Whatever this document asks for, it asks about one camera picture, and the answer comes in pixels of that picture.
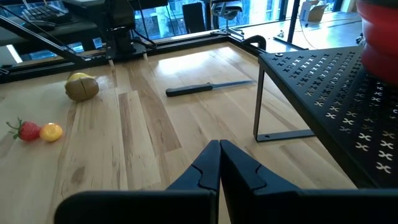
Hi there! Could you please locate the small red-yellow toy pear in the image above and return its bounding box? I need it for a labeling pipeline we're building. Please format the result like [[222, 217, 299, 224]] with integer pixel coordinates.
[[39, 122, 64, 143]]

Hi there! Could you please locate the black perforated metal shelf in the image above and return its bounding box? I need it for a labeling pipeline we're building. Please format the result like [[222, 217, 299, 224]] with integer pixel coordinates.
[[253, 45, 398, 189]]

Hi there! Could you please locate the black table clamp handle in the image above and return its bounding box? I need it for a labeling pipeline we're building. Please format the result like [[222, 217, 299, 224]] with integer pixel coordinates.
[[241, 34, 267, 51]]

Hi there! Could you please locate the office chair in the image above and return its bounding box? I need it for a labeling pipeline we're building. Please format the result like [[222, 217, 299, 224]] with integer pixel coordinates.
[[210, 0, 246, 40]]

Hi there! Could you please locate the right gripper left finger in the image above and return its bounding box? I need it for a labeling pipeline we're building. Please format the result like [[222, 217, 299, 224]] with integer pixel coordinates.
[[54, 139, 222, 224]]

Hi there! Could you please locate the black keyboard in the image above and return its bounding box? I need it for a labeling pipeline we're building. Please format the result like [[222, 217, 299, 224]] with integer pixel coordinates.
[[21, 3, 72, 24]]

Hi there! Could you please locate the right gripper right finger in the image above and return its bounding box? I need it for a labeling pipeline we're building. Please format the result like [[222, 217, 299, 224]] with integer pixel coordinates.
[[220, 139, 398, 224]]

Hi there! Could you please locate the red toy strawberry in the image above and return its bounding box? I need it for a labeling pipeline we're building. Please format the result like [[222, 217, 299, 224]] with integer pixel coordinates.
[[6, 117, 42, 142]]

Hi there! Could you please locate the black standing desk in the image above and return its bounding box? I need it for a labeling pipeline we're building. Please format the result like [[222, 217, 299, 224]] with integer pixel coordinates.
[[272, 0, 308, 50]]

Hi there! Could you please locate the brown toy kiwi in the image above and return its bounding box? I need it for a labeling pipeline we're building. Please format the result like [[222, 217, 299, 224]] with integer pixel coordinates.
[[64, 76, 100, 102]]

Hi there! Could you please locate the red collapsible colander grey rim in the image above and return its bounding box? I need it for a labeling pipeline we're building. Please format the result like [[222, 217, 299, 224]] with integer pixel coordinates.
[[356, 0, 398, 86]]

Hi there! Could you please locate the black computer mouse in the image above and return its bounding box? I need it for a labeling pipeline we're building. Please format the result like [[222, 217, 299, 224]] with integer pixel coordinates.
[[26, 19, 57, 32]]

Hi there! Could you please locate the yellow toy lemon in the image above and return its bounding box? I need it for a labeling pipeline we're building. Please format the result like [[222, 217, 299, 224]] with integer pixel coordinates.
[[67, 72, 94, 83]]

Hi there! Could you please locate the cardboard box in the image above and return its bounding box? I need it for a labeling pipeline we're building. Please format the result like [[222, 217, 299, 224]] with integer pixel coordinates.
[[299, 0, 330, 23]]

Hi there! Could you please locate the large window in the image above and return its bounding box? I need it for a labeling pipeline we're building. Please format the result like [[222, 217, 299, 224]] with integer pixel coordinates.
[[0, 0, 343, 63]]

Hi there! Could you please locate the black kitchen knife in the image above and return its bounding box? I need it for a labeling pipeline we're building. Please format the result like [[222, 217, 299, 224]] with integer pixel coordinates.
[[165, 80, 257, 98]]

